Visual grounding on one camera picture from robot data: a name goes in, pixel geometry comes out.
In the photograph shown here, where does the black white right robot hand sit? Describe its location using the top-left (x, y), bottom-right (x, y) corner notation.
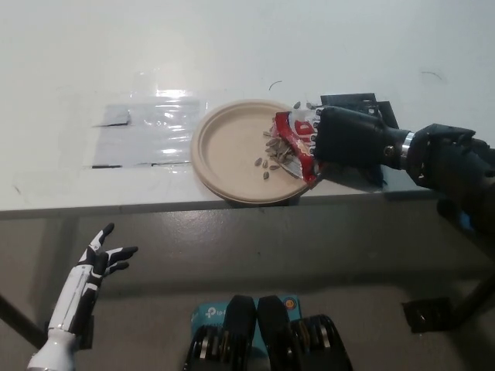
top-left (309, 106), bottom-right (411, 170)

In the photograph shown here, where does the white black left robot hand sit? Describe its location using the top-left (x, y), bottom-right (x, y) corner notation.
top-left (48, 223), bottom-right (139, 337)

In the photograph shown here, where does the red blue sunflower seed bag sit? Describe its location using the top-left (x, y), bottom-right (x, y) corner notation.
top-left (273, 107), bottom-right (387, 190)

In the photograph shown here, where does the sunflower seeds heap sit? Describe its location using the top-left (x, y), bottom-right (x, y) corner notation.
top-left (253, 130), bottom-right (299, 181)

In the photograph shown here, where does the beige paper plate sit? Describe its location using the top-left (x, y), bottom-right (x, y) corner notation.
top-left (189, 98), bottom-right (325, 205)

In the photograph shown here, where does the robot left black torso block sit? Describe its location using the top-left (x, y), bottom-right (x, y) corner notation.
top-left (183, 295), bottom-right (259, 371)

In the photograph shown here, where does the black table leg with foot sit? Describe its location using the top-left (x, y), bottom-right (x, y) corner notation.
top-left (401, 270), bottom-right (495, 335)
top-left (0, 292), bottom-right (96, 351)

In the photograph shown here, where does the black blue cylindrical device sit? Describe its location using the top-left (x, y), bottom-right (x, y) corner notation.
top-left (435, 197), bottom-right (479, 234)

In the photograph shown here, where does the teal tp-link box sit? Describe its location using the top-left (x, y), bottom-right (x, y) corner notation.
top-left (191, 295), bottom-right (302, 355)

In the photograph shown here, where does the clear plastic sheet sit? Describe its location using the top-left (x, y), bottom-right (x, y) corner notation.
top-left (92, 100), bottom-right (202, 169)

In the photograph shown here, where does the clear plastic film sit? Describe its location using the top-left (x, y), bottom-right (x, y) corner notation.
top-left (13, 71), bottom-right (213, 202)

